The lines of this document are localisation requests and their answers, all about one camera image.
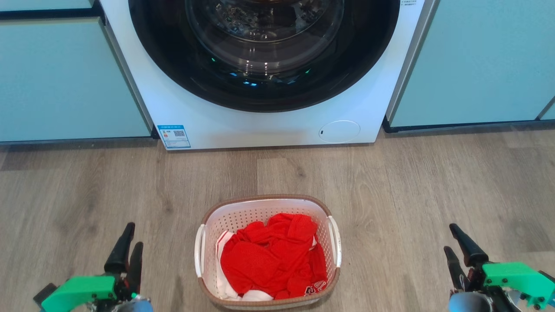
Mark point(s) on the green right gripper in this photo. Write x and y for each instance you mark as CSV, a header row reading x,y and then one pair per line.
x,y
516,277

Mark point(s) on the round white filter cover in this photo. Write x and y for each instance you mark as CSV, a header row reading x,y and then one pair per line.
x,y
339,131

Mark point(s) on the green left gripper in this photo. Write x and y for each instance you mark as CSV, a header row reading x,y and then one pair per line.
x,y
78,292

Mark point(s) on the wide pale green cabinet door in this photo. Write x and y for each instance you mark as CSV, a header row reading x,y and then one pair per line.
x,y
477,60

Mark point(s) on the round black glass washer door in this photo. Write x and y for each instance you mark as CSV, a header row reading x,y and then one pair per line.
x,y
173,65

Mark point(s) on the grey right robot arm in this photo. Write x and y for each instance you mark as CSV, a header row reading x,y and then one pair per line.
x,y
468,303

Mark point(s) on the blue energy label sticker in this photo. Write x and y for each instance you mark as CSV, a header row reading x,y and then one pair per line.
x,y
174,136

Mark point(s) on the white front-load washing machine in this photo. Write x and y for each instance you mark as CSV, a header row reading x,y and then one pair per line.
x,y
260,130

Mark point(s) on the red mesh garment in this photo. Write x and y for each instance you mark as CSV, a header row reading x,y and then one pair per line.
x,y
260,260

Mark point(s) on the white brown-rimmed laundry basket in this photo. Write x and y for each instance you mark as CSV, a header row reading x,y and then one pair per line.
x,y
243,212

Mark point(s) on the tall pale green cabinet drawer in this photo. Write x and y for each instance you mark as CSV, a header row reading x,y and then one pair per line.
x,y
65,82

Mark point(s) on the short pale green cabinet drawer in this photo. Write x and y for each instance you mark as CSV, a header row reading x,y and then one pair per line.
x,y
43,3

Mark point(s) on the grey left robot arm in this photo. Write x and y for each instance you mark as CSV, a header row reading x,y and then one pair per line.
x,y
136,305

